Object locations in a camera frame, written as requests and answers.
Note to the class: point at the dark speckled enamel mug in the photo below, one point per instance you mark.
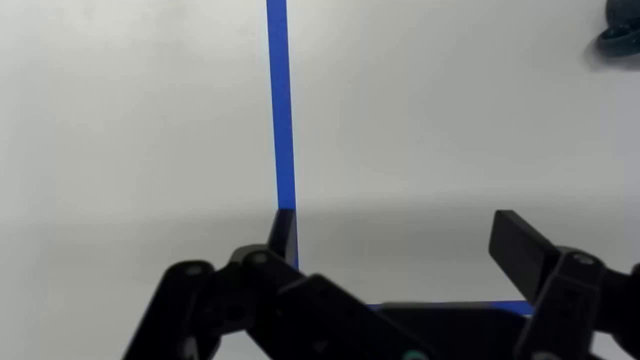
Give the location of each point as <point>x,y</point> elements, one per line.
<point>623,33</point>

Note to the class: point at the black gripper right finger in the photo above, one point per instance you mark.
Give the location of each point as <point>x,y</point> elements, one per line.
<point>567,300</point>

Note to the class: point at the blue tape line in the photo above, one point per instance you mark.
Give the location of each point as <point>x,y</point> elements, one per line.
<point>280,101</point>

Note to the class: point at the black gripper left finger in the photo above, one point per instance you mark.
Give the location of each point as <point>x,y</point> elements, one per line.
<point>221,312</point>

